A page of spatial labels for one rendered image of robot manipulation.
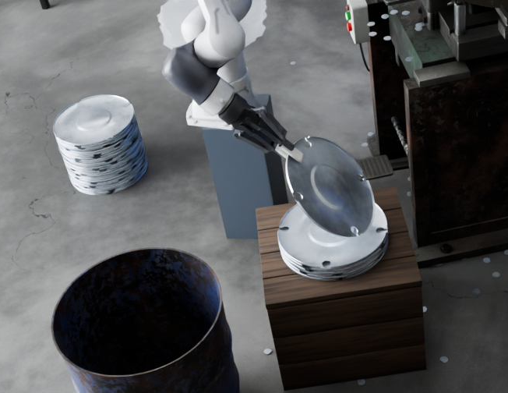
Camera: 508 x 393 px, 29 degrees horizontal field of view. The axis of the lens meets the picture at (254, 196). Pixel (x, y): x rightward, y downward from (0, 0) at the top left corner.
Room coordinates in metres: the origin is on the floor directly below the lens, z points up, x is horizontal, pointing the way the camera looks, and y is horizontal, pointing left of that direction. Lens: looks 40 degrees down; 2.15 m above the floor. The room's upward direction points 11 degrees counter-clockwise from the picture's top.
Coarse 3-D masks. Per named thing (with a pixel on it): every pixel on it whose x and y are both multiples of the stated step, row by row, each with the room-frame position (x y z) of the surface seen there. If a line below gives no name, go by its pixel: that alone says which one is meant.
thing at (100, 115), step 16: (96, 96) 3.03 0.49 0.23; (112, 96) 3.01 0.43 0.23; (64, 112) 2.97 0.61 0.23; (80, 112) 2.95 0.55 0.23; (96, 112) 2.92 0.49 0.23; (112, 112) 2.91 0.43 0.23; (128, 112) 2.89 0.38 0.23; (64, 128) 2.87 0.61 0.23; (80, 128) 2.85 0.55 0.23; (96, 128) 2.83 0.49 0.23; (112, 128) 2.81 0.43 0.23; (80, 144) 2.75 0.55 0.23
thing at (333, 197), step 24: (312, 144) 2.01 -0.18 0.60; (336, 144) 2.04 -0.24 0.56; (288, 168) 1.90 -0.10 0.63; (312, 168) 1.93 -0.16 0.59; (336, 168) 1.97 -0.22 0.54; (360, 168) 2.01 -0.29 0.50; (312, 192) 1.86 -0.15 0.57; (336, 192) 1.89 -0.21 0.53; (360, 192) 1.94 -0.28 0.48; (312, 216) 1.79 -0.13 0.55; (336, 216) 1.83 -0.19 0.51; (360, 216) 1.86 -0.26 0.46
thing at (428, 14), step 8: (384, 0) 2.36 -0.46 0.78; (392, 0) 2.35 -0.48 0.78; (400, 0) 2.34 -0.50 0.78; (408, 0) 2.34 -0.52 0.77; (424, 0) 2.40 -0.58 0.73; (432, 0) 2.36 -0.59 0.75; (440, 0) 2.36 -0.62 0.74; (448, 0) 2.36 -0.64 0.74; (424, 8) 2.40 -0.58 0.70; (432, 8) 2.36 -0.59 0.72; (440, 8) 2.36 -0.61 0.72; (448, 8) 2.36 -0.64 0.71; (424, 16) 2.41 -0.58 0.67; (432, 16) 2.36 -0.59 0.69; (432, 24) 2.36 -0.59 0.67
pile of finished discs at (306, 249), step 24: (288, 216) 1.99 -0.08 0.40; (384, 216) 1.91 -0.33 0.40; (288, 240) 1.89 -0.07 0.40; (312, 240) 1.88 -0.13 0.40; (336, 240) 1.85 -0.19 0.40; (360, 240) 1.84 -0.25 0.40; (384, 240) 1.83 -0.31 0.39; (288, 264) 1.84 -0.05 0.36; (312, 264) 1.79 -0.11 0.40; (336, 264) 1.77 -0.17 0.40; (360, 264) 1.77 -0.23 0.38
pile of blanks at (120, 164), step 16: (128, 128) 2.81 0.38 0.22; (64, 144) 2.79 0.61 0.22; (96, 144) 2.74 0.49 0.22; (112, 144) 2.77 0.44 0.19; (128, 144) 2.79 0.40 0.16; (64, 160) 2.85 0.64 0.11; (80, 160) 2.76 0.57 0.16; (96, 160) 2.74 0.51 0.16; (112, 160) 2.76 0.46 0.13; (128, 160) 2.78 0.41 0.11; (144, 160) 2.85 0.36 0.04; (80, 176) 2.77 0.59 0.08; (96, 176) 2.76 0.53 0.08; (112, 176) 2.75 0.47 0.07; (128, 176) 2.78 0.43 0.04; (96, 192) 2.75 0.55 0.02; (112, 192) 2.75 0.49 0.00
